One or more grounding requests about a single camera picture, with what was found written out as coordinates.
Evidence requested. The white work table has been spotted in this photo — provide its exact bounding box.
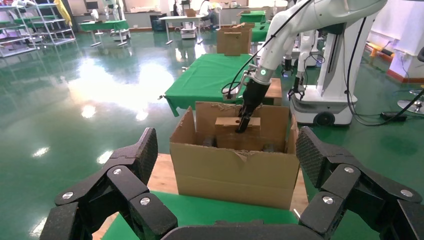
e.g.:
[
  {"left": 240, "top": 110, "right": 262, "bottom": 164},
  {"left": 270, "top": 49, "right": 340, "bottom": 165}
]
[{"left": 158, "top": 14, "right": 208, "bottom": 46}]

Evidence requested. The black power strip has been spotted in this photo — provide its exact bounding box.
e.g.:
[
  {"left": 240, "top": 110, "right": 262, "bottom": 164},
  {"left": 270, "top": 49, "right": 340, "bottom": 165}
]
[{"left": 380, "top": 111, "right": 409, "bottom": 122}]

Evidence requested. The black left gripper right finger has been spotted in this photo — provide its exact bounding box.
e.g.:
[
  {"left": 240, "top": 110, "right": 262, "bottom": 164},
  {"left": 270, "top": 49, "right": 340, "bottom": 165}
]
[{"left": 295, "top": 125, "right": 424, "bottom": 240}]

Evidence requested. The silver camera mounting bracket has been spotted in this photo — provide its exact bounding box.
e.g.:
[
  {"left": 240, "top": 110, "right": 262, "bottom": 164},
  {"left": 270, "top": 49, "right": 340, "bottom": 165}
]
[{"left": 239, "top": 63, "right": 259, "bottom": 88}]

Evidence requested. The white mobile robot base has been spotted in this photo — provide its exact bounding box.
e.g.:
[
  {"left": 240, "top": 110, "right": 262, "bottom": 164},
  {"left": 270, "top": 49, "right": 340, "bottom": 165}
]
[{"left": 179, "top": 21, "right": 199, "bottom": 40}]

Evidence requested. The yellow hanging garment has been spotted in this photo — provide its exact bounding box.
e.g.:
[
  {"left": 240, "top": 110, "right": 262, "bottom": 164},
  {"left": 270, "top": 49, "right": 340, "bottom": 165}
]
[{"left": 53, "top": 0, "right": 73, "bottom": 27}]

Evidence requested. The large open cardboard carton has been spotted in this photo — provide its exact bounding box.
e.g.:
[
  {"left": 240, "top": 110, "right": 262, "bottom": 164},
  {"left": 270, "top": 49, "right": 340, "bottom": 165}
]
[{"left": 169, "top": 100, "right": 301, "bottom": 211}]

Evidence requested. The dark blue crate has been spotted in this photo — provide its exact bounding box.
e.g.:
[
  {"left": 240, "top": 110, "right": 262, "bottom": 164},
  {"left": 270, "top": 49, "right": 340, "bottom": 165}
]
[{"left": 152, "top": 19, "right": 167, "bottom": 33}]

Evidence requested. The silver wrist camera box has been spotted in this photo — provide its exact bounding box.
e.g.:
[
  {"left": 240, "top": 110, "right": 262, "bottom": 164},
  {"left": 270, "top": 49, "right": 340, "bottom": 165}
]
[{"left": 226, "top": 86, "right": 247, "bottom": 101}]

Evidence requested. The open brown cardboard carton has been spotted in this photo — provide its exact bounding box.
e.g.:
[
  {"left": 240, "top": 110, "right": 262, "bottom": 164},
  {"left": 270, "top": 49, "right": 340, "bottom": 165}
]
[{"left": 216, "top": 22, "right": 256, "bottom": 57}]

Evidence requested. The green table cloth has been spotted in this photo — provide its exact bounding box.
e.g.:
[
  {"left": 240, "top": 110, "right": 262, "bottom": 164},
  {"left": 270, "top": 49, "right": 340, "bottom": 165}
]
[{"left": 101, "top": 190, "right": 301, "bottom": 240}]

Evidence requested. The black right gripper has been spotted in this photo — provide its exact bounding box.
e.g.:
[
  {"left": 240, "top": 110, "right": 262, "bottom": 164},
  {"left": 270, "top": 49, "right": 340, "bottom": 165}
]
[{"left": 235, "top": 79, "right": 271, "bottom": 134}]

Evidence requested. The orange yellow cart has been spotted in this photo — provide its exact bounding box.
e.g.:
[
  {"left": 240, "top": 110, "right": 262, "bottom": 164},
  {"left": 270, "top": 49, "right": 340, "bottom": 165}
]
[{"left": 365, "top": 42, "right": 397, "bottom": 64}]

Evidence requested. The person in white shirt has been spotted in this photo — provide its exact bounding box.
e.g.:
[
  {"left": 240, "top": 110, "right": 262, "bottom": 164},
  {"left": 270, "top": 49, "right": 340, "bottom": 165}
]
[{"left": 198, "top": 0, "right": 221, "bottom": 29}]

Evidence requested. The metal wire shelf rack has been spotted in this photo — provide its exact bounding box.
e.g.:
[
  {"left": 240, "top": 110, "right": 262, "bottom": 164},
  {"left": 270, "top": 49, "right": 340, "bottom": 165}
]
[
  {"left": 33, "top": 0, "right": 77, "bottom": 47},
  {"left": 0, "top": 3, "right": 41, "bottom": 59}
]

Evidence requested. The chrome chair base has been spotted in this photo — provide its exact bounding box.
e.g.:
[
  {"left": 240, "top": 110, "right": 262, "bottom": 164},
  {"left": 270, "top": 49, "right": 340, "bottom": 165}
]
[{"left": 396, "top": 89, "right": 424, "bottom": 116}]

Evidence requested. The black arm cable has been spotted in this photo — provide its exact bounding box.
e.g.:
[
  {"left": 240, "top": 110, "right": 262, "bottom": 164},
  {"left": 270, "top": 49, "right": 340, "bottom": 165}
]
[
  {"left": 344, "top": 16, "right": 424, "bottom": 128},
  {"left": 221, "top": 0, "right": 314, "bottom": 101}
]

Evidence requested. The green cloth covered table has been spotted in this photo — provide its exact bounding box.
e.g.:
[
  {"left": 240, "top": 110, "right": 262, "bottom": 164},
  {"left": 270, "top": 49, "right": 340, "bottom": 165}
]
[
  {"left": 163, "top": 52, "right": 266, "bottom": 117},
  {"left": 250, "top": 22, "right": 272, "bottom": 43},
  {"left": 78, "top": 19, "right": 131, "bottom": 47},
  {"left": 240, "top": 10, "right": 268, "bottom": 24}
]

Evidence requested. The white wheeled idle robot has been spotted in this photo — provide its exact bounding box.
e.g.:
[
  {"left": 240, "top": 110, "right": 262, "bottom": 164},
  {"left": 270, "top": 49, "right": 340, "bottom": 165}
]
[
  {"left": 289, "top": 23, "right": 360, "bottom": 127},
  {"left": 102, "top": 0, "right": 132, "bottom": 42}
]

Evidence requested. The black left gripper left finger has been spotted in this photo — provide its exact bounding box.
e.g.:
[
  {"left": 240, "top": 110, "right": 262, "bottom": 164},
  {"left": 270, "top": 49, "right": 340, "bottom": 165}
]
[{"left": 39, "top": 127, "right": 178, "bottom": 240}]

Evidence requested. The small wooden side table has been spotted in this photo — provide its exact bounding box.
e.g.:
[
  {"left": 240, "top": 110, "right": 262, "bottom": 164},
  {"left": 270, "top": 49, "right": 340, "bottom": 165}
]
[{"left": 264, "top": 78, "right": 283, "bottom": 107}]

